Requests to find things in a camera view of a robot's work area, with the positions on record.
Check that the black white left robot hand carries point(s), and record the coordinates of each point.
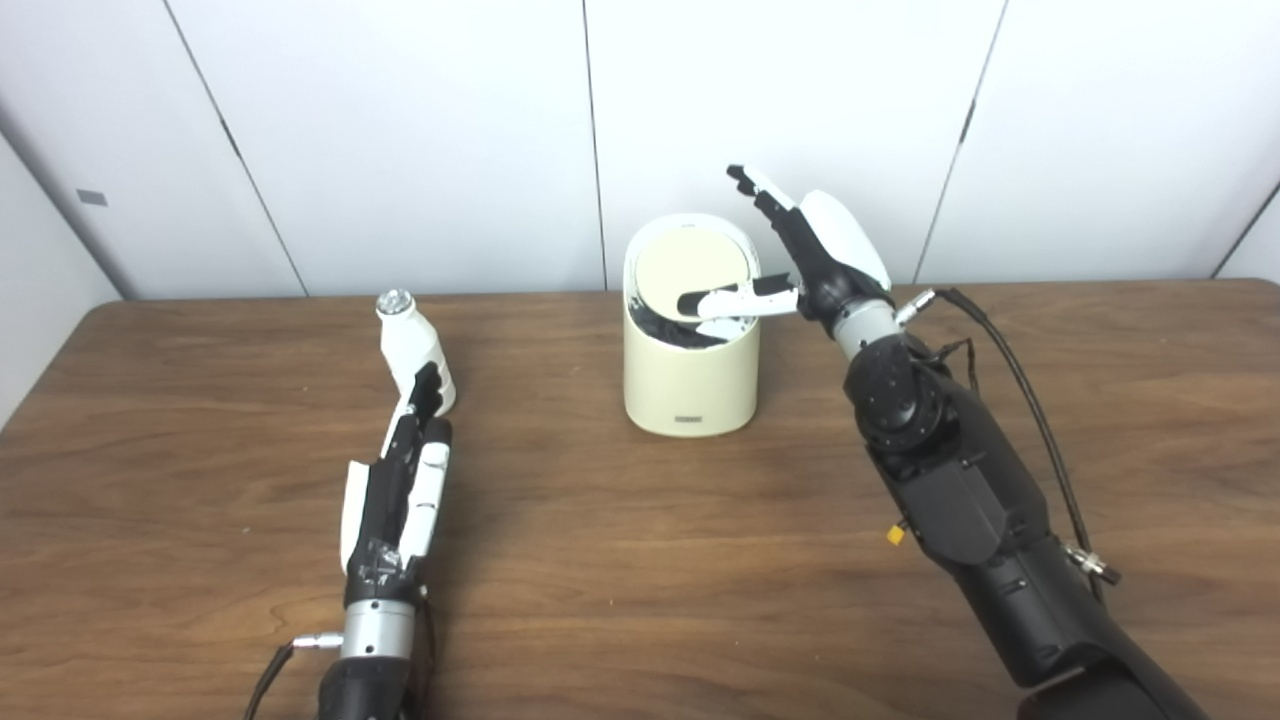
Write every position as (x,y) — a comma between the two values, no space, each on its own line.
(380,520)

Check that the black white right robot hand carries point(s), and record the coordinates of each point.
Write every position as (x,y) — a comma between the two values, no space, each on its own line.
(835,250)

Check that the black bin liner bag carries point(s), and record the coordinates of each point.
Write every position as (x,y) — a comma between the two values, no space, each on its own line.
(665,328)

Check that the small white plastic bottle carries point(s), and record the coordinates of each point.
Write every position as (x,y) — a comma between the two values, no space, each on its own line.
(408,345)

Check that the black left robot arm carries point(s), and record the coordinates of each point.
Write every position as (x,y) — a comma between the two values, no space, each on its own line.
(375,680)

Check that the cream round bin lid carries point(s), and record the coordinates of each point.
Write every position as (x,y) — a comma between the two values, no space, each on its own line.
(685,265)

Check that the cream-colored round bin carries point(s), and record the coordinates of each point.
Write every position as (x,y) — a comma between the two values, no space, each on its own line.
(690,390)

